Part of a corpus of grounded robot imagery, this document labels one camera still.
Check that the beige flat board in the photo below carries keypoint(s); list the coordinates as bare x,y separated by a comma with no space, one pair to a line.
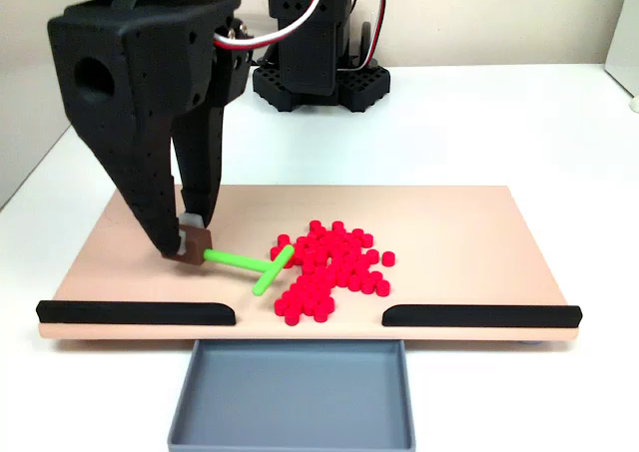
449,232

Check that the heap of red granules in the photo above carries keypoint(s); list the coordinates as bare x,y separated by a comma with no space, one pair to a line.
319,277

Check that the grey shallow container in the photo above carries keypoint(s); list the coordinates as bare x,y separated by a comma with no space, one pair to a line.
294,397

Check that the red cylindrical granule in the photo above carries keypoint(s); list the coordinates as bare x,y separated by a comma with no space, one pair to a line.
372,256
375,275
338,226
388,258
368,285
368,240
383,287
357,234

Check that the green T pusher brown block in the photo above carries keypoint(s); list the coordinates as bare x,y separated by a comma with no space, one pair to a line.
234,260

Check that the black edge rail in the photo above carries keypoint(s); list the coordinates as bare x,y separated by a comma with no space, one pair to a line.
479,316
135,313

